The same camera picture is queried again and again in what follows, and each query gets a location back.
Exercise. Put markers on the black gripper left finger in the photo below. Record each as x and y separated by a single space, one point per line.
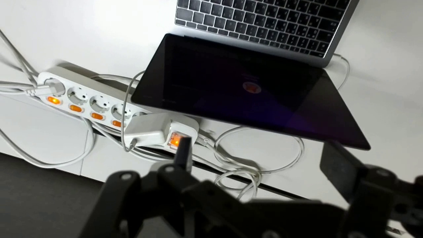
133 203

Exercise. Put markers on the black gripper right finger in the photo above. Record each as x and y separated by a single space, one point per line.
374 193

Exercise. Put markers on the grey MacBook laptop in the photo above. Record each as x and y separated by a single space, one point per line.
246 80

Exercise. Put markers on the white laptop charger adapter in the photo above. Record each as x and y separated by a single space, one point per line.
150 127

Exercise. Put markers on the white power strip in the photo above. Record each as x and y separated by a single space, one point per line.
84 94

